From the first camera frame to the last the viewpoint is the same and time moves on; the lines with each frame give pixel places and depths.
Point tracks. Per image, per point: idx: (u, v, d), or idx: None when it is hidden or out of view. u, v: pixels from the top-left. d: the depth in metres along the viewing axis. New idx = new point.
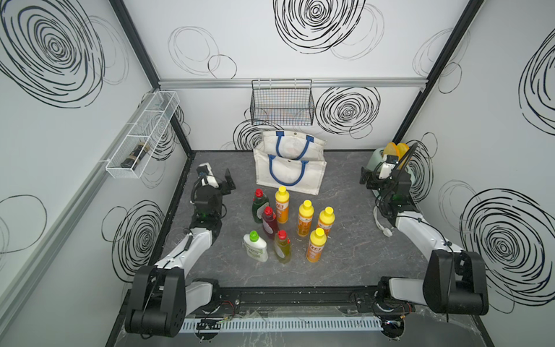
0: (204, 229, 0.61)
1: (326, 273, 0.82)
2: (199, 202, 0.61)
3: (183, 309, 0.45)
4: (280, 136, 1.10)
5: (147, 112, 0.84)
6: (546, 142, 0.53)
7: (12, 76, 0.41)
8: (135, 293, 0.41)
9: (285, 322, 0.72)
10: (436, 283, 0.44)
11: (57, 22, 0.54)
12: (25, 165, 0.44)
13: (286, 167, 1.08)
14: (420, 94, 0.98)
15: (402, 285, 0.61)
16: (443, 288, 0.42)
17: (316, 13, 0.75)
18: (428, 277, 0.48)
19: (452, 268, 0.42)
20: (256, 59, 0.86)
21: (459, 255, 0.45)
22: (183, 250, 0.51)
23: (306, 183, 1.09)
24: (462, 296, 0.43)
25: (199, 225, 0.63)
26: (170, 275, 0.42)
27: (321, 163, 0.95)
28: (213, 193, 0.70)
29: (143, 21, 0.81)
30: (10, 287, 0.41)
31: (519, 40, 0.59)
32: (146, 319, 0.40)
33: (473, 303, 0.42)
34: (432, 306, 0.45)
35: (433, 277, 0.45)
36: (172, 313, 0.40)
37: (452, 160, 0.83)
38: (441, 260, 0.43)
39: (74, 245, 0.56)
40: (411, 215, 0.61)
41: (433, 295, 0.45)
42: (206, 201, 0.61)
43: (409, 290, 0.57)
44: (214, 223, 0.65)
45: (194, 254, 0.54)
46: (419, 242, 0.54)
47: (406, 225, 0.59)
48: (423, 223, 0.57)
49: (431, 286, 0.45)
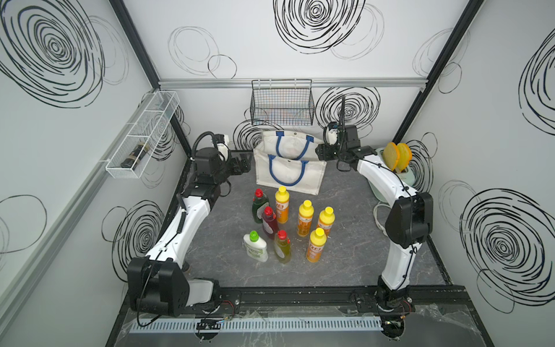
0: (201, 199, 0.55)
1: (326, 274, 0.82)
2: (199, 159, 0.57)
3: (186, 291, 0.46)
4: (280, 136, 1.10)
5: (147, 112, 0.84)
6: (546, 142, 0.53)
7: (12, 76, 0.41)
8: (132, 285, 0.40)
9: (285, 322, 0.72)
10: (396, 221, 0.52)
11: (57, 22, 0.54)
12: (24, 164, 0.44)
13: (286, 167, 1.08)
14: (420, 94, 0.98)
15: (388, 265, 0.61)
16: (403, 229, 0.51)
17: (315, 13, 0.75)
18: (389, 217, 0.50)
19: (410, 207, 0.50)
20: (256, 60, 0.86)
21: (413, 197, 0.52)
22: (177, 233, 0.47)
23: (304, 182, 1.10)
24: (415, 223, 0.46)
25: (194, 192, 0.57)
26: (164, 270, 0.40)
27: (321, 163, 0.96)
28: (214, 152, 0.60)
29: (143, 21, 0.81)
30: (12, 284, 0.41)
31: (519, 40, 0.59)
32: (148, 310, 0.41)
33: (420, 230, 0.52)
34: (397, 242, 0.54)
35: (394, 215, 0.52)
36: (173, 303, 0.41)
37: (452, 160, 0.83)
38: (402, 205, 0.50)
39: (74, 245, 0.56)
40: (371, 160, 0.63)
41: (394, 232, 0.54)
42: (206, 159, 0.57)
43: (394, 267, 0.61)
44: (210, 188, 0.58)
45: (190, 232, 0.50)
46: (379, 184, 0.59)
47: (367, 172, 0.63)
48: (383, 168, 0.60)
49: (394, 230, 0.54)
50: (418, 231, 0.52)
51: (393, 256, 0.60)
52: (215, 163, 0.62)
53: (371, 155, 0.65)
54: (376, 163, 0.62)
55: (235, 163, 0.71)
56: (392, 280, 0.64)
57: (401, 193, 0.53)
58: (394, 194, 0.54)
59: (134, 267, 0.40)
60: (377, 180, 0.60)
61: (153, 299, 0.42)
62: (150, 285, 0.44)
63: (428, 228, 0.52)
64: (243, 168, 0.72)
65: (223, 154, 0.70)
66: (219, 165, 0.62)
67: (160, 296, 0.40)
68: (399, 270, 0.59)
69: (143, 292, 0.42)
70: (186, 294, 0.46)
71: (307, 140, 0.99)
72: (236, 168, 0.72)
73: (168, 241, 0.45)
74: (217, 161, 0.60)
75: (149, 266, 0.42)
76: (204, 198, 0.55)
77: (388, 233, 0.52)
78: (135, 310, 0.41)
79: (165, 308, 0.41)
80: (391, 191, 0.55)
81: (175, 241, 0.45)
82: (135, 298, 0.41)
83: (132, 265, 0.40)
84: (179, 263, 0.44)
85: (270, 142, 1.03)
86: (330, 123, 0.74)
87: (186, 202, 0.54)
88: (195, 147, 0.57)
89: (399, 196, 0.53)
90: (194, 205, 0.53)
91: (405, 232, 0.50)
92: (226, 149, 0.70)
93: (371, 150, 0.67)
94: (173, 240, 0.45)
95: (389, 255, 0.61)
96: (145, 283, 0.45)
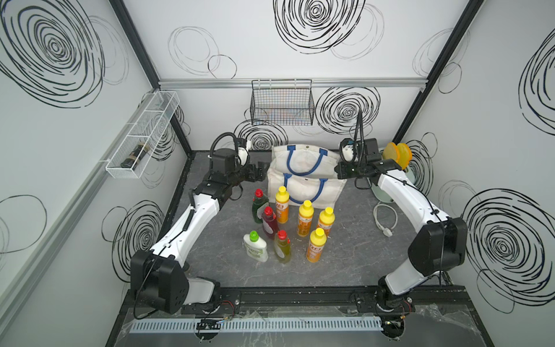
0: (211, 198, 0.55)
1: (326, 274, 0.82)
2: (215, 157, 0.58)
3: (186, 289, 0.46)
4: (293, 150, 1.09)
5: (147, 112, 0.84)
6: (546, 142, 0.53)
7: (12, 76, 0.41)
8: (134, 276, 0.41)
9: (285, 322, 0.72)
10: (423, 249, 0.46)
11: (57, 22, 0.54)
12: (25, 165, 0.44)
13: (302, 184, 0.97)
14: (420, 94, 0.98)
15: (396, 276, 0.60)
16: (431, 258, 0.44)
17: (316, 14, 0.76)
18: (415, 242, 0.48)
19: (441, 236, 0.43)
20: (256, 60, 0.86)
21: (444, 222, 0.46)
22: (182, 230, 0.47)
23: (322, 198, 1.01)
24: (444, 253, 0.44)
25: (205, 190, 0.57)
26: (165, 267, 0.40)
27: (342, 181, 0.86)
28: (232, 152, 0.61)
29: (144, 21, 0.81)
30: (11, 285, 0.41)
31: (519, 40, 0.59)
32: (147, 302, 0.42)
33: (450, 260, 0.46)
34: (423, 271, 0.48)
35: (421, 243, 0.47)
36: (170, 300, 0.41)
37: (452, 160, 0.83)
38: (432, 234, 0.44)
39: (74, 245, 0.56)
40: (394, 177, 0.57)
41: (420, 259, 0.48)
42: (223, 157, 0.58)
43: (404, 279, 0.58)
44: (222, 188, 0.58)
45: (196, 231, 0.50)
46: (402, 203, 0.54)
47: (389, 188, 0.58)
48: (407, 186, 0.54)
49: (418, 256, 0.48)
50: (447, 262, 0.46)
51: (404, 270, 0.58)
52: (231, 163, 0.62)
53: (394, 172, 0.59)
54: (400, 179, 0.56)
55: (251, 170, 0.71)
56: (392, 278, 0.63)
57: (429, 216, 0.48)
58: (422, 217, 0.48)
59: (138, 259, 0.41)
60: (401, 198, 0.54)
61: (151, 293, 0.42)
62: (150, 278, 0.44)
63: (460, 260, 0.45)
64: (258, 175, 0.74)
65: (243, 160, 0.71)
66: (234, 167, 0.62)
67: (158, 291, 0.41)
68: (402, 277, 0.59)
69: (143, 283, 0.43)
70: (185, 293, 0.46)
71: (319, 153, 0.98)
72: (251, 174, 0.72)
73: (173, 238, 0.45)
74: (233, 162, 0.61)
75: (152, 259, 0.43)
76: (214, 197, 0.55)
77: (412, 259, 0.50)
78: (134, 301, 0.42)
79: (162, 303, 0.41)
80: (417, 212, 0.49)
81: (179, 239, 0.45)
82: (136, 288, 0.41)
83: (136, 258, 0.41)
84: (182, 262, 0.45)
85: (281, 157, 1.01)
86: (345, 139, 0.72)
87: (195, 199, 0.54)
88: (212, 147, 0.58)
89: (428, 221, 0.47)
90: (203, 204, 0.53)
91: (434, 261, 0.44)
92: (246, 154, 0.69)
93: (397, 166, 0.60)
94: (177, 237, 0.45)
95: (399, 266, 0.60)
96: (146, 275, 0.45)
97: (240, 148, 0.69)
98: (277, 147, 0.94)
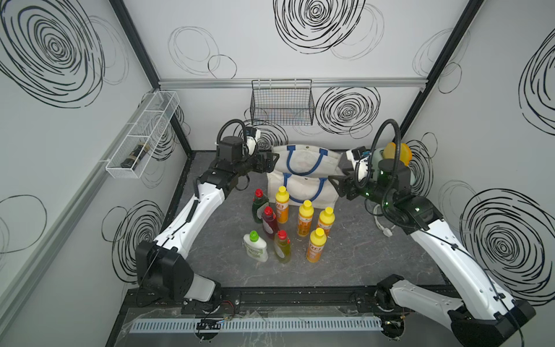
0: (215, 188, 0.53)
1: (326, 274, 0.82)
2: (222, 145, 0.56)
3: (190, 278, 0.47)
4: (293, 151, 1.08)
5: (147, 112, 0.84)
6: (546, 142, 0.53)
7: (12, 76, 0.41)
8: (139, 264, 0.42)
9: (285, 322, 0.72)
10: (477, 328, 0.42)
11: (57, 22, 0.54)
12: (27, 165, 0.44)
13: (302, 185, 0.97)
14: (420, 94, 0.98)
15: (406, 294, 0.61)
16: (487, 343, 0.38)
17: (315, 14, 0.76)
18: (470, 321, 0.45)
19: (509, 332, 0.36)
20: (256, 60, 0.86)
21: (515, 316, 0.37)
22: (186, 222, 0.46)
23: (322, 198, 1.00)
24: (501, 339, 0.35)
25: (210, 179, 0.55)
26: (167, 259, 0.40)
27: None
28: (239, 141, 0.59)
29: (144, 22, 0.81)
30: (11, 285, 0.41)
31: (519, 40, 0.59)
32: (152, 289, 0.43)
33: None
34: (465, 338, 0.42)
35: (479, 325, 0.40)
36: (174, 288, 0.42)
37: (452, 161, 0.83)
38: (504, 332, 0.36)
39: (74, 245, 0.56)
40: (439, 236, 0.44)
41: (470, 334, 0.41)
42: (229, 146, 0.56)
43: (418, 301, 0.56)
44: (227, 177, 0.56)
45: (201, 221, 0.49)
46: (451, 273, 0.43)
47: (429, 247, 0.45)
48: (458, 251, 0.42)
49: (470, 335, 0.41)
50: None
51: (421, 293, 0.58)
52: (238, 152, 0.60)
53: (437, 225, 0.45)
54: (448, 241, 0.44)
55: (259, 161, 0.69)
56: (404, 290, 0.63)
57: (496, 306, 0.38)
58: (486, 307, 0.38)
59: (142, 249, 0.41)
60: (451, 267, 0.43)
61: (155, 281, 0.43)
62: (155, 266, 0.45)
63: None
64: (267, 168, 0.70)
65: (250, 149, 0.69)
66: (241, 156, 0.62)
67: (162, 280, 0.41)
68: (421, 294, 0.58)
69: (148, 272, 0.44)
70: (189, 281, 0.47)
71: (319, 153, 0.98)
72: (258, 165, 0.70)
73: (177, 228, 0.45)
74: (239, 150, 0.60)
75: (157, 249, 0.43)
76: (219, 187, 0.54)
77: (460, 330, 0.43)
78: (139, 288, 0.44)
79: (166, 291, 0.43)
80: (476, 296, 0.40)
81: (182, 230, 0.45)
82: (142, 275, 0.42)
83: (141, 247, 0.42)
84: (184, 254, 0.44)
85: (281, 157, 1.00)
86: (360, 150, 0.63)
87: (200, 189, 0.53)
88: (220, 136, 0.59)
89: (497, 318, 0.37)
90: (207, 194, 0.52)
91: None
92: (254, 144, 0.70)
93: (437, 215, 0.46)
94: (181, 228, 0.45)
95: (415, 289, 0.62)
96: (150, 264, 0.45)
97: (248, 137, 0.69)
98: (277, 147, 0.94)
